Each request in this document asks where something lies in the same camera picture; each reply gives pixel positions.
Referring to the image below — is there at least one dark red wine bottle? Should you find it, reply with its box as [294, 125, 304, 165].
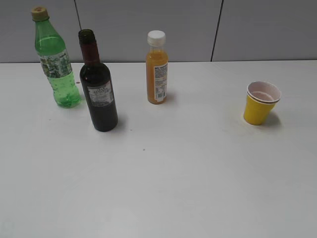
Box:
[78, 29, 118, 132]

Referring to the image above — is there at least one yellow paper cup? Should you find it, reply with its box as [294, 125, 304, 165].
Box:
[244, 81, 281, 125]

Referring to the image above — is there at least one orange juice bottle white cap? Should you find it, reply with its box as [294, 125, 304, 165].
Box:
[146, 30, 168, 105]

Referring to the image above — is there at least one green plastic soda bottle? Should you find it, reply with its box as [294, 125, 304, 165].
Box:
[31, 6, 81, 108]

